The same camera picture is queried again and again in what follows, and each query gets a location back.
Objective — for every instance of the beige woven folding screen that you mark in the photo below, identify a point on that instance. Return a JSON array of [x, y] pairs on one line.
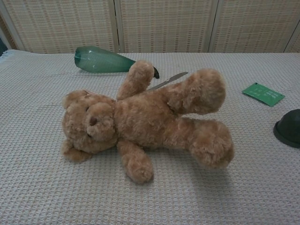
[[164, 23]]

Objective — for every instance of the white waffle weave tablecloth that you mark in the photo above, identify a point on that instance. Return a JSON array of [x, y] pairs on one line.
[[47, 164]]

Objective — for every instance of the green foil packet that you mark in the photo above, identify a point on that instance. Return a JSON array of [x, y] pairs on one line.
[[262, 93]]

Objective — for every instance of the brown plush teddy bear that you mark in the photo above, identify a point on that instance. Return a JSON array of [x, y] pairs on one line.
[[140, 117]]

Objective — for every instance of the silver table knife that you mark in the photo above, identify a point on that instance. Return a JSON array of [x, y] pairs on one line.
[[173, 78]]

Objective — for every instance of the green spray bottle black nozzle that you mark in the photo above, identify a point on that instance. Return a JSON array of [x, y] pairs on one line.
[[98, 61]]

